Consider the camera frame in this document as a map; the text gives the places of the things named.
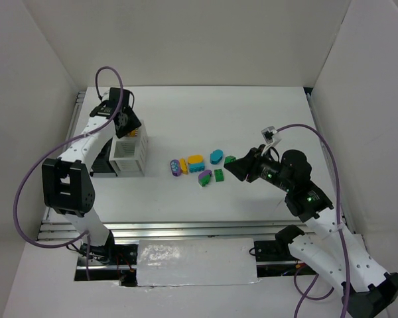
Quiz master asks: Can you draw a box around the purple printed oval lego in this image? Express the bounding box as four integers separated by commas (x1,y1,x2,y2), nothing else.
170,159,182,177

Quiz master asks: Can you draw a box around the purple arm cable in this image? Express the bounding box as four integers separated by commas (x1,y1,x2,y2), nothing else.
275,124,351,318
12,66,125,282

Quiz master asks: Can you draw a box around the yellow oval lego brick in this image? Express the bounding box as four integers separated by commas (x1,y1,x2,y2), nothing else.
188,154,204,165

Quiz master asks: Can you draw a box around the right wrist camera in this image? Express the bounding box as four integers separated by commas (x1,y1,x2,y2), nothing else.
261,126,281,152

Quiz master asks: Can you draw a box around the green rounded lego brick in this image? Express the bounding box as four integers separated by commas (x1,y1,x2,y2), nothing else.
198,174,211,187

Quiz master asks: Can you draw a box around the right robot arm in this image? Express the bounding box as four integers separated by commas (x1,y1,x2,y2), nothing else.
224,146,398,317

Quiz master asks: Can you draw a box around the teal rectangular lego brick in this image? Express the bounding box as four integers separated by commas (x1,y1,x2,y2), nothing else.
188,162,205,173

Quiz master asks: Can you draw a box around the green square lego brick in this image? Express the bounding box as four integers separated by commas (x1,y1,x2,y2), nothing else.
224,156,236,166

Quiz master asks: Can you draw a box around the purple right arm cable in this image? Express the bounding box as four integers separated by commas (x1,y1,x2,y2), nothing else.
275,124,351,318

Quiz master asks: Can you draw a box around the green curved lego brick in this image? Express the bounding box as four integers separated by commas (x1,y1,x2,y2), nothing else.
214,169,225,182

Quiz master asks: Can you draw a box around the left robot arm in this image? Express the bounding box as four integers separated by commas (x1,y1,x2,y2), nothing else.
42,87,141,264

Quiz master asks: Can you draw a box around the white slotted container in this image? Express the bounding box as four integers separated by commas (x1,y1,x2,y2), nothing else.
109,120,149,178

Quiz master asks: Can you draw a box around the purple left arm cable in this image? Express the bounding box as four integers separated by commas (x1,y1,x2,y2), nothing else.
12,66,125,282

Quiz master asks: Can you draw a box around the teal oval lego brick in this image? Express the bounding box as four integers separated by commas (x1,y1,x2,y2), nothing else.
210,149,224,165

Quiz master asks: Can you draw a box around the purple rounded lego brick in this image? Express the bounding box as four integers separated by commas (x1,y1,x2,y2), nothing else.
198,169,212,181

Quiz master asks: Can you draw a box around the yellow half-round lego brick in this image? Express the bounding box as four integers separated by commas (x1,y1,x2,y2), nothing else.
179,158,188,174

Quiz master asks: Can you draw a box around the black slotted container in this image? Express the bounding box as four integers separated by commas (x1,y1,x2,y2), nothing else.
90,140,116,177

